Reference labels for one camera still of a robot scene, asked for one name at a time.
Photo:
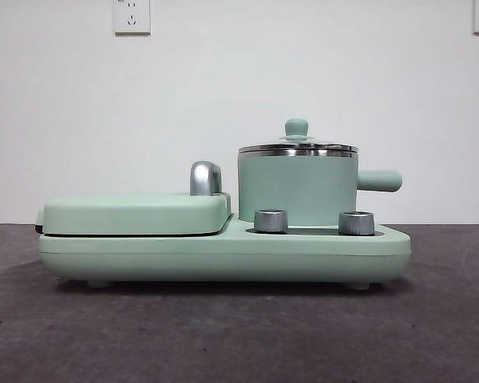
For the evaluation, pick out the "mint green steamer pot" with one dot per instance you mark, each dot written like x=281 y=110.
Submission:
x=299 y=183

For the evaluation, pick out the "silver control knob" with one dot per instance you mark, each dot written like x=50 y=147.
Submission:
x=270 y=220
x=356 y=222

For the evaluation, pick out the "glass pot lid green knob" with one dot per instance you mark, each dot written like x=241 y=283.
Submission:
x=297 y=127

